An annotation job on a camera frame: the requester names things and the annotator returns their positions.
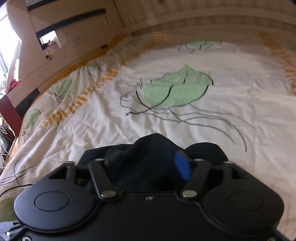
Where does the white duvet with green leaves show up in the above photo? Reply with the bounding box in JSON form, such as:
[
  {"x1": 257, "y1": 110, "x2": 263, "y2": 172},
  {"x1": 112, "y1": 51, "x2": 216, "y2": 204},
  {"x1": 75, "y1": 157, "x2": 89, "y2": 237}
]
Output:
[{"x1": 1, "y1": 32, "x2": 295, "y2": 239}]

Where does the white slatted bed frame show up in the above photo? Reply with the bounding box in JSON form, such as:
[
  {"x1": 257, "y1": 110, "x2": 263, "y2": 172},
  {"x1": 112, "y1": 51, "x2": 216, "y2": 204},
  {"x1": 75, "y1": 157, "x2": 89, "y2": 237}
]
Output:
[{"x1": 114, "y1": 1, "x2": 295, "y2": 35}]

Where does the dark navy garment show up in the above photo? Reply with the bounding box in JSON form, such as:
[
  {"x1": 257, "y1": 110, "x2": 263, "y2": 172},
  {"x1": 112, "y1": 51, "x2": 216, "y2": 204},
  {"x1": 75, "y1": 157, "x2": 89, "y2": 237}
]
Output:
[{"x1": 77, "y1": 133, "x2": 230, "y2": 194}]

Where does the white shelf unit with slots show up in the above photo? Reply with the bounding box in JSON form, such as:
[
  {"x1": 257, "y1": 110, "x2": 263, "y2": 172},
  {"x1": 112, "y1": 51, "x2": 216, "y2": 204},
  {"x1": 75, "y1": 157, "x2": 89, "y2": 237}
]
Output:
[{"x1": 5, "y1": 0, "x2": 125, "y2": 110}]

